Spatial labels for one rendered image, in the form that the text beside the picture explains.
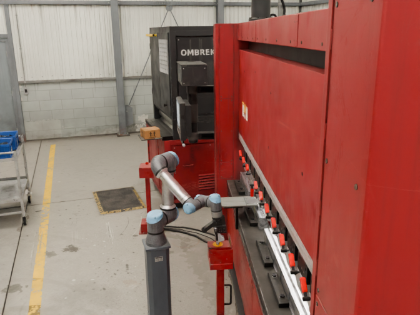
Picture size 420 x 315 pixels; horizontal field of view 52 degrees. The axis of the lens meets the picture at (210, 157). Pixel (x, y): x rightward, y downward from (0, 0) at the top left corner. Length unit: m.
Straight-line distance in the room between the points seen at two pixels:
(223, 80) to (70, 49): 6.33
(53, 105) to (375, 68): 9.49
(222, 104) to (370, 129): 3.28
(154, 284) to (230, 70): 1.92
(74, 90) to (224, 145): 6.35
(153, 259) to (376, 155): 2.58
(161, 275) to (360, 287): 2.53
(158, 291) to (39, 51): 7.39
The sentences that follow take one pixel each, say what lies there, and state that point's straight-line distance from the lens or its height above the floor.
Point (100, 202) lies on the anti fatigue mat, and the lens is 6.13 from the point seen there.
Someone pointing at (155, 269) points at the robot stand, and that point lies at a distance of 3.21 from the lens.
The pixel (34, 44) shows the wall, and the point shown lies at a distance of 9.90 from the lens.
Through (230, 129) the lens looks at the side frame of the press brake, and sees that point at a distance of 4.00.
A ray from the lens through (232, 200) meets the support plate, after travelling 3.30.
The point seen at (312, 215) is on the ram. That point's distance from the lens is 1.77.
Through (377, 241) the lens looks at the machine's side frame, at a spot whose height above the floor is 1.89.
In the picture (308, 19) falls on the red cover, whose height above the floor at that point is 2.27.
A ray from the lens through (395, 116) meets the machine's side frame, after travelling 0.72.
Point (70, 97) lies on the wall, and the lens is 9.98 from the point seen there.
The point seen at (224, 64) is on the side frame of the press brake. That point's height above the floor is 1.96.
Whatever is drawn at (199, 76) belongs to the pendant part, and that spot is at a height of 1.84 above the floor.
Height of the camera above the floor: 2.23
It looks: 16 degrees down
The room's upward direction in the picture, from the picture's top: 1 degrees counter-clockwise
